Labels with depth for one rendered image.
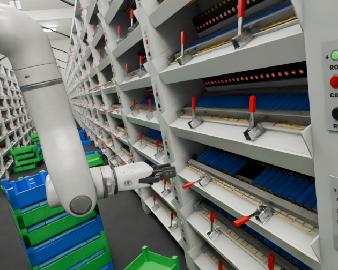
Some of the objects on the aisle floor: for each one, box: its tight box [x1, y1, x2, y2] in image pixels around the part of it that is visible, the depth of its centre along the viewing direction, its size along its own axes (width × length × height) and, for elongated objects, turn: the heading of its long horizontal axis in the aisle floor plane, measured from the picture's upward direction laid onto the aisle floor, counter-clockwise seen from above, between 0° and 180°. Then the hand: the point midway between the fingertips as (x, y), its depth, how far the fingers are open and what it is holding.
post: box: [100, 0, 152, 214], centre depth 165 cm, size 20×9×169 cm, turn 154°
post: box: [136, 0, 210, 270], centre depth 101 cm, size 20×9×169 cm, turn 154°
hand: (166, 170), depth 75 cm, fingers open, 3 cm apart
